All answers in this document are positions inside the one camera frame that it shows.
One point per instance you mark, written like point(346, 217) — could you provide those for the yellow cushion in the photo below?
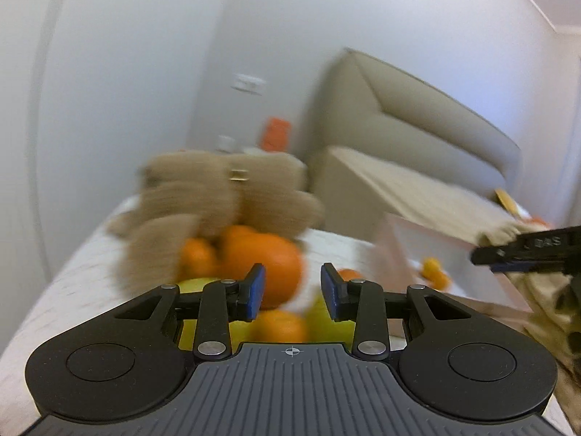
point(504, 199)

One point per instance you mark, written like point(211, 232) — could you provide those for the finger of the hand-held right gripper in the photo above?
point(535, 247)

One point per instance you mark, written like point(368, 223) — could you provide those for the orange bear figure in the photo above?
point(277, 134)

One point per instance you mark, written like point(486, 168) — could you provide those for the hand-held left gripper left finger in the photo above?
point(256, 290)

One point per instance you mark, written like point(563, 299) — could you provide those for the white lace tablecloth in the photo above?
point(68, 290)

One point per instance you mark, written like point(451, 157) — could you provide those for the beige blanket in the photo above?
point(540, 295)

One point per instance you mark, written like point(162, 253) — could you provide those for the green guava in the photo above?
point(317, 322)
point(193, 285)

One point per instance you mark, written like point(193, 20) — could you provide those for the beige padded headboard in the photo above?
point(408, 113)

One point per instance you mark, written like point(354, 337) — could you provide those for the brown teddy bear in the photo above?
point(190, 200)

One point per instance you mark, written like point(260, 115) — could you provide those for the white wall socket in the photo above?
point(240, 82)
point(257, 85)

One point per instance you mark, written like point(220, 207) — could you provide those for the beige bed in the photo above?
point(408, 190)

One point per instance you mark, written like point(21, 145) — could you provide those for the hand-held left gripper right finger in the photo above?
point(327, 290)

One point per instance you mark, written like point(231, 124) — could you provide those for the pink cardboard box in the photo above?
point(435, 245)

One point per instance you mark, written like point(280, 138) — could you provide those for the large orange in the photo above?
point(277, 263)

